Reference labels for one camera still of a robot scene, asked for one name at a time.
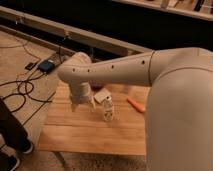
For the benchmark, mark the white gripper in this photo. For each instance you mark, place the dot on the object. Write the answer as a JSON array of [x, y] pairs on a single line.
[[79, 94]]

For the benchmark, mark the small clear plastic bottle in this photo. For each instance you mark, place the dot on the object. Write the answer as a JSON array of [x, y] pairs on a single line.
[[108, 109]]

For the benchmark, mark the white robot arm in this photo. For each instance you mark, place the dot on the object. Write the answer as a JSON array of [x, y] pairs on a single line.
[[179, 109]]

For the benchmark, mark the red bowl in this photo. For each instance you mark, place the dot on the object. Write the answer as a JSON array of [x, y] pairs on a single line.
[[97, 87]]

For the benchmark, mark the wooden table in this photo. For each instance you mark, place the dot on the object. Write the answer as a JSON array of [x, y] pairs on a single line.
[[86, 131]]

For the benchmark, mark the orange carrot toy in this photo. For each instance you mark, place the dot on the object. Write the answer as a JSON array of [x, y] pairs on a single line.
[[139, 107]]

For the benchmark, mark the black power adapter box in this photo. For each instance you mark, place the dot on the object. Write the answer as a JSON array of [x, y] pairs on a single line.
[[46, 66]]

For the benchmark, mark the small black device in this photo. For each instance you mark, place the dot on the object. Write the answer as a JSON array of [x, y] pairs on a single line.
[[30, 66]]

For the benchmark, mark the black white sneaker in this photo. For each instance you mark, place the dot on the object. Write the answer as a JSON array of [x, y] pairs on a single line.
[[29, 149]]

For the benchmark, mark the person's dark leg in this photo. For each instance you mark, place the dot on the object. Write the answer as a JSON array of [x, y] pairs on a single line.
[[14, 134]]

